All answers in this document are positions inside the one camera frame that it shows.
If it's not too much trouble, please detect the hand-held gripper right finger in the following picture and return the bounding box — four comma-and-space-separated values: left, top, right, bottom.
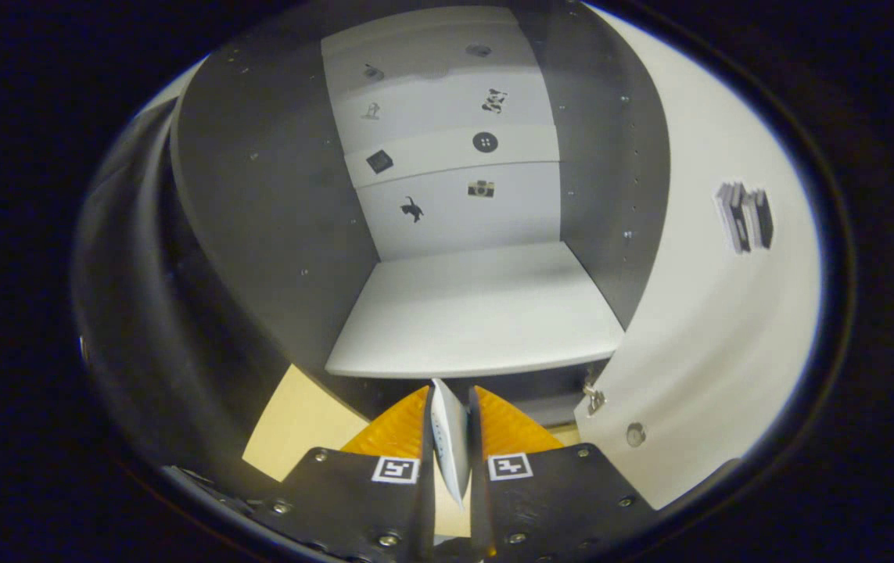
469, 385, 659, 560

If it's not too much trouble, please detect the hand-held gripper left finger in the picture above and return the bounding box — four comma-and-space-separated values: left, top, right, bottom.
247, 385, 436, 563

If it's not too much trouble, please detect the blue and white bottle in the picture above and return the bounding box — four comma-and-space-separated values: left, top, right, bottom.
429, 378, 471, 509

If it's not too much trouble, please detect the light grey cabinet door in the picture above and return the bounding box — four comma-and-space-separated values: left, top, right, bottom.
572, 4, 823, 511

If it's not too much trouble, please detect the white cabinet shelf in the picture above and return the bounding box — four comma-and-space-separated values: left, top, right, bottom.
325, 241, 626, 378

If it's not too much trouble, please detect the dark grey cabinet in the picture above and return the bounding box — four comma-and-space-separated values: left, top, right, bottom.
169, 0, 670, 427

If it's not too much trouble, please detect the black backdrop cloth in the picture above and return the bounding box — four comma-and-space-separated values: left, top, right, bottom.
75, 98, 291, 470

